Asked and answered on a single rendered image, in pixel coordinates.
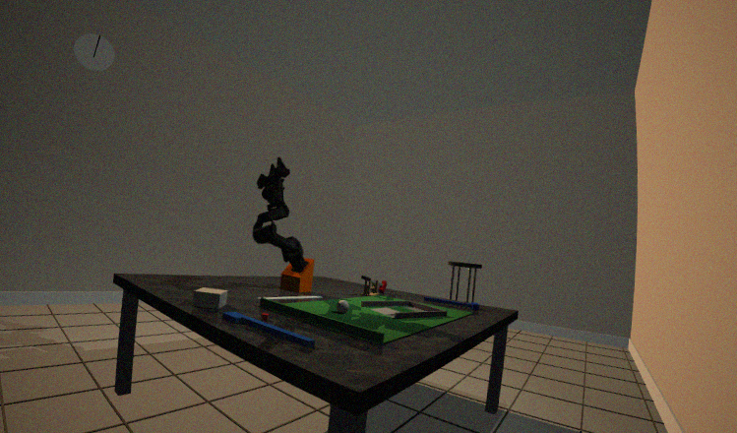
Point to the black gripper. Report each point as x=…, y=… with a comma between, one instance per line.
x=277, y=173

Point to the green mat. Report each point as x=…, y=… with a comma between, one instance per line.
x=357, y=315

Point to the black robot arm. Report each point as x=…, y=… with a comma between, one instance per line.
x=267, y=234

